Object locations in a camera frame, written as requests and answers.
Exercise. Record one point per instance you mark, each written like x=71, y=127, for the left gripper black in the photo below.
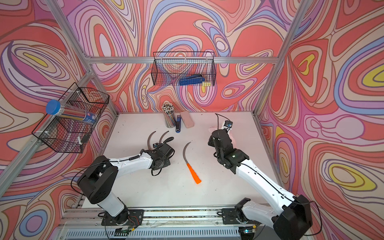
x=168, y=163

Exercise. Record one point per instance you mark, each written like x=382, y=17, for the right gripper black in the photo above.
x=211, y=142

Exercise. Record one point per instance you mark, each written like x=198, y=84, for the wooden handle sickle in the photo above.
x=162, y=136
x=149, y=145

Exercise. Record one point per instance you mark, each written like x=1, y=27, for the pink terry rag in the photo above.
x=214, y=128

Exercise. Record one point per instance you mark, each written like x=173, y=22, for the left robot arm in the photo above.
x=98, y=179

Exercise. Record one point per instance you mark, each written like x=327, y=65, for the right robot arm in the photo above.
x=290, y=216

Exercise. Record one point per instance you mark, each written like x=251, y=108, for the blue stapler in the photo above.
x=178, y=123

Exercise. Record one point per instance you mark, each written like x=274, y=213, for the pink rectangular box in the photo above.
x=187, y=119

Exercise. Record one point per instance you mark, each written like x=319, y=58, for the cup of coloured pencils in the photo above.
x=168, y=111

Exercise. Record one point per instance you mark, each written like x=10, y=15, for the yellow item in basket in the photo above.
x=206, y=84

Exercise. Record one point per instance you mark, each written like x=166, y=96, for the blue tool in basket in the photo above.
x=192, y=80

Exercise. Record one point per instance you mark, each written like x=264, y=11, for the blue cap pencil tube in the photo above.
x=56, y=108

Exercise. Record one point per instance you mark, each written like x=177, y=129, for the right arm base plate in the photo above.
x=232, y=216

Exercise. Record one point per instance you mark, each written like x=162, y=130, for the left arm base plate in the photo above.
x=132, y=218

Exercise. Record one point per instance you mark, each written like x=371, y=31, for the black wire basket back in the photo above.
x=170, y=66

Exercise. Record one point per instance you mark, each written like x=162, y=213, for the black wire basket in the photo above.
x=170, y=66
x=64, y=135

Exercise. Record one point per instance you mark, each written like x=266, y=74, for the black wire basket left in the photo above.
x=64, y=135

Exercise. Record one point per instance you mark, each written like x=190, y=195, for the aluminium front rail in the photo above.
x=153, y=214

